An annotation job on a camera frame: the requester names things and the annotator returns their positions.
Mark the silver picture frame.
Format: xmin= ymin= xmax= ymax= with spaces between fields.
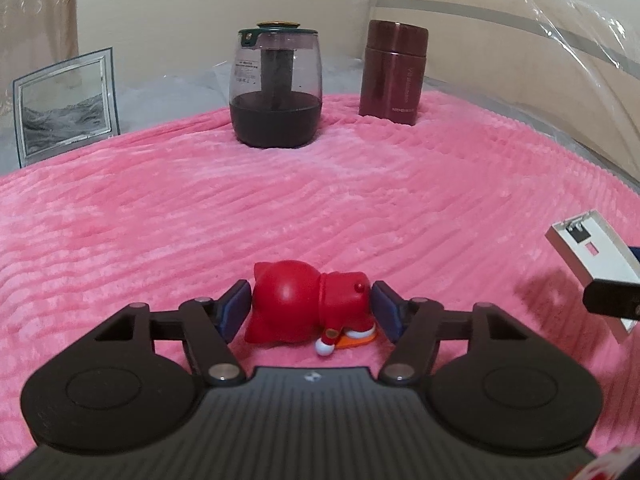
xmin=12 ymin=47 xmax=121 ymax=170

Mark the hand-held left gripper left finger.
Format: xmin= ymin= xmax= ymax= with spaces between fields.
xmin=95 ymin=280 xmax=252 ymax=386

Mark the grey plastic-covered mattress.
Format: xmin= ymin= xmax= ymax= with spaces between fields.
xmin=0 ymin=55 xmax=371 ymax=173

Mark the glass teapot with dark tea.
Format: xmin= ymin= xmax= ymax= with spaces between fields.
xmin=229 ymin=21 xmax=325 ymax=149

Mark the maroon thermos jar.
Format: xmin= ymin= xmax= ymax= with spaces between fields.
xmin=358 ymin=20 xmax=431 ymax=127

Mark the plastic-wrapped headboard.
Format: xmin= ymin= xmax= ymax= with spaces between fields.
xmin=367 ymin=0 xmax=640 ymax=183

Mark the beige lace curtain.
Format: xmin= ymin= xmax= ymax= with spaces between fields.
xmin=0 ymin=0 xmax=80 ymax=81

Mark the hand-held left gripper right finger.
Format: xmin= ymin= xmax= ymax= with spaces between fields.
xmin=371 ymin=280 xmax=546 ymax=386

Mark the red cat figurine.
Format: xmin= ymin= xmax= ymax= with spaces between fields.
xmin=242 ymin=259 xmax=378 ymax=357

